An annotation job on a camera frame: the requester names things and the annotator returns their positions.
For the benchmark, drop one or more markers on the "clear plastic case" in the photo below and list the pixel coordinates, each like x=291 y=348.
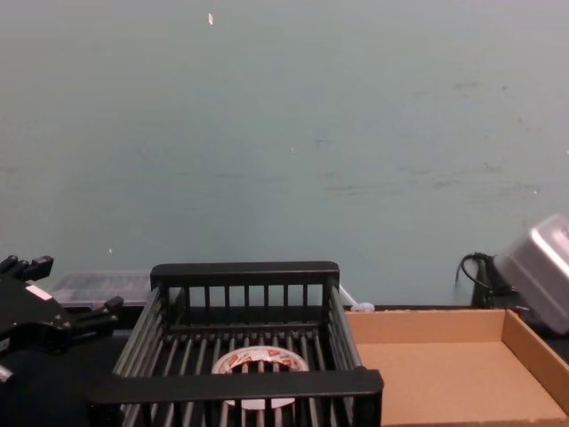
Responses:
x=100 y=287

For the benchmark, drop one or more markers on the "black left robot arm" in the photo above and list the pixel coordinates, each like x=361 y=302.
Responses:
x=40 y=391

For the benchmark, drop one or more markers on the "shallow brown cardboard tray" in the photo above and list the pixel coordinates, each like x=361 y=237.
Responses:
x=444 y=378

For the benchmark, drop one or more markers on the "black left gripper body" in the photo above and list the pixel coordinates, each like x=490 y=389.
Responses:
x=31 y=320

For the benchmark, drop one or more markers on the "black rack with steel bars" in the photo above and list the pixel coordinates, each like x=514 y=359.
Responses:
x=231 y=389

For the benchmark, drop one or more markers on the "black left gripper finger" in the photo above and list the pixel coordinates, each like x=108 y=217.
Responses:
x=95 y=313
x=37 y=266

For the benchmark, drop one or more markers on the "small white three-armed plastic piece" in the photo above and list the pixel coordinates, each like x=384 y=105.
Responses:
x=362 y=306

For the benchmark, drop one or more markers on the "roll of white tape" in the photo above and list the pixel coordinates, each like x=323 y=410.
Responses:
x=240 y=358

